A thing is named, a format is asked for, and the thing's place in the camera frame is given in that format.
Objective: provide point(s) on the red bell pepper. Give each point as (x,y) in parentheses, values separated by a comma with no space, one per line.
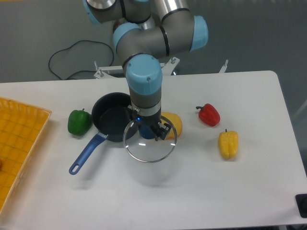
(208,114)

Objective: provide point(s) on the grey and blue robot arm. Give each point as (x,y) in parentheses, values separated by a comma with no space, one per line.
(140,42)

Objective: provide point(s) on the black object at table corner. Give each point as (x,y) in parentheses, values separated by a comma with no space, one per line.
(301,200)

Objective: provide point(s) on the black saucepan with blue handle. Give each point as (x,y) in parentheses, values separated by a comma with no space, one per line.
(110,115)

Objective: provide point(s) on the green bell pepper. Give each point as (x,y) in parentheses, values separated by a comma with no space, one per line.
(79,122)

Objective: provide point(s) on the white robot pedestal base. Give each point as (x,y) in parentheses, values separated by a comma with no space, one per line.
(168,69)

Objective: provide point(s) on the yellow woven basket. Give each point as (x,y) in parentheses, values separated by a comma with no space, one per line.
(21,126)

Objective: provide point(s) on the glass lid with blue knob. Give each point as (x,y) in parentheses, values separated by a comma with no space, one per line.
(142,145)

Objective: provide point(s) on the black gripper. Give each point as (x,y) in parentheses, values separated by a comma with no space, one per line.
(151,118)

